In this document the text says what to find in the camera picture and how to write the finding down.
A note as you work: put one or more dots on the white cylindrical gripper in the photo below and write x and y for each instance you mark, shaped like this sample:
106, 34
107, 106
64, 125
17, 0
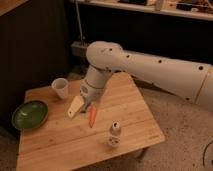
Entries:
91, 89

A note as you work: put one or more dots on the orange pepper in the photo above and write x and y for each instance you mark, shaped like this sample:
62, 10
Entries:
92, 116

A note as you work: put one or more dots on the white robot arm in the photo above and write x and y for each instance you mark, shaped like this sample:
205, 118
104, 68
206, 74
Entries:
192, 81

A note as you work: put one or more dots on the white paper cup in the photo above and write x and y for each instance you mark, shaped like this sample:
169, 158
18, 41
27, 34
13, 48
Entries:
60, 86

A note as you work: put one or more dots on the wooden table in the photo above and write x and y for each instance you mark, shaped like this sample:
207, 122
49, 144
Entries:
65, 144

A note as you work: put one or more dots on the small white patterned bottle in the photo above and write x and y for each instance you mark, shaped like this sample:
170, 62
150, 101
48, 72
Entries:
114, 134

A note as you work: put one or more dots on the grey metal case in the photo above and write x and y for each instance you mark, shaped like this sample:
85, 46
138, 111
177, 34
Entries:
79, 49

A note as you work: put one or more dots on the green bowl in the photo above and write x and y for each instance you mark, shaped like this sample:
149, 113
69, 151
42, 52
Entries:
29, 115

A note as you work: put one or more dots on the metal pole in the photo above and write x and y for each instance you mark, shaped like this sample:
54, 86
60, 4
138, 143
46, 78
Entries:
79, 23

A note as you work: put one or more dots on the cluttered shelf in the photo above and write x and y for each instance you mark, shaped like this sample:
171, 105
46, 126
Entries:
195, 9

